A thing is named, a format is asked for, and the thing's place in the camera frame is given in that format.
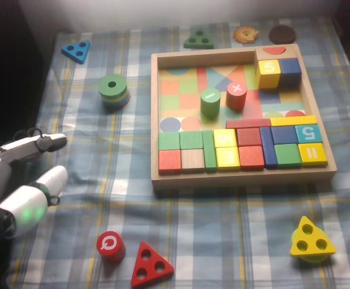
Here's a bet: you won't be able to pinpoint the wooden block tray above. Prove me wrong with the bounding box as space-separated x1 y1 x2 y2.
150 43 338 198

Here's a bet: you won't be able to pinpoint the blue ring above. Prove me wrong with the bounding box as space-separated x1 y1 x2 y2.
102 95 131 110

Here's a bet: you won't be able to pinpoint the red cylinder with plus sign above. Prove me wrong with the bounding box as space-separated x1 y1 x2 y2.
225 81 248 111

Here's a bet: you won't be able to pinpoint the tan toy cookie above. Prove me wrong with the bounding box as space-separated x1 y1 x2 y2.
233 26 260 45

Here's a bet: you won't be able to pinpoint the yellow cube with white five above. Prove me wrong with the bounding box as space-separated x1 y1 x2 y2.
256 60 281 90

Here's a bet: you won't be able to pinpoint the yellow ring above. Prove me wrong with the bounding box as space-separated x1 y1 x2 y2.
100 90 130 106

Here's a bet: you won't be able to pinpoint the red three-hole triangle block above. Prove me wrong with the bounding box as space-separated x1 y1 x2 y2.
130 241 175 288

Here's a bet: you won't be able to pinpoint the blue cube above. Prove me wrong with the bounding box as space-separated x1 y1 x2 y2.
280 58 302 88

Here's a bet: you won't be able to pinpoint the blue plaid table cloth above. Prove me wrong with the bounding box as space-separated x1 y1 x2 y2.
6 17 350 289

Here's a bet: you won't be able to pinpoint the blue three-hole triangle block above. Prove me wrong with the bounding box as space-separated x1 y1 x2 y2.
61 40 91 65

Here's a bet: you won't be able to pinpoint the red cylinder with white letter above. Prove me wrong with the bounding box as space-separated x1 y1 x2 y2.
96 231 126 263

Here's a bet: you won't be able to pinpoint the white backdrop sheet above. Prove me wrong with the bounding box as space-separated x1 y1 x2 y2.
20 0 340 34

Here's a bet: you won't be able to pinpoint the green cylinder with minus sign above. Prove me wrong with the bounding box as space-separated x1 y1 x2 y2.
200 87 222 119

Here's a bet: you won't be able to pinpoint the green three-hole triangle block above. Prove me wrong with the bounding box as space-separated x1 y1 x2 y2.
183 28 215 49

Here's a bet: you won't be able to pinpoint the dark brown toy cookie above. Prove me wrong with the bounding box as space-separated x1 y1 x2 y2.
268 25 296 45

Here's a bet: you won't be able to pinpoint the yellow three-hole triangle block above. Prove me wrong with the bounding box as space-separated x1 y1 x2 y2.
289 216 337 257

